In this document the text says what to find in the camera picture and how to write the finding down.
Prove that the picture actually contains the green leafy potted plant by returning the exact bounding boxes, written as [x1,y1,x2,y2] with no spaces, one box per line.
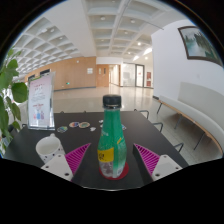
[0,49,29,156]

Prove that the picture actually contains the clear acrylic sign stand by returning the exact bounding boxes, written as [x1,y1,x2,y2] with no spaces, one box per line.
[27,71,56,131]

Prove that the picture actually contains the green plastic drink bottle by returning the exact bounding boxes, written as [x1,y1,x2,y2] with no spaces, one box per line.
[97,94,128,179]

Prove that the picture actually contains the flat round red coaster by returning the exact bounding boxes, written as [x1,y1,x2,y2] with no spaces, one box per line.
[98,162,130,181]

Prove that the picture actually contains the dark framed landscape painting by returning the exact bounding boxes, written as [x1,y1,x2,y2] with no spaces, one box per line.
[177,25,224,68]

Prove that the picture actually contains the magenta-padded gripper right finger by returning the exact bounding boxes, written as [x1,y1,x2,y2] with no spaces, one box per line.
[132,143,184,186]

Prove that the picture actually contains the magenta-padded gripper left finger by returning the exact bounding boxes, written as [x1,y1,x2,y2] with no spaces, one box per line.
[40,142,92,186]

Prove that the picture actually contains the recessed ceiling lights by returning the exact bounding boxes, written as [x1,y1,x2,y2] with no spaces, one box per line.
[39,14,154,63]

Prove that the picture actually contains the long white wall bench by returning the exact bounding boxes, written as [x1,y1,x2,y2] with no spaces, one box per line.
[155,81,224,154]

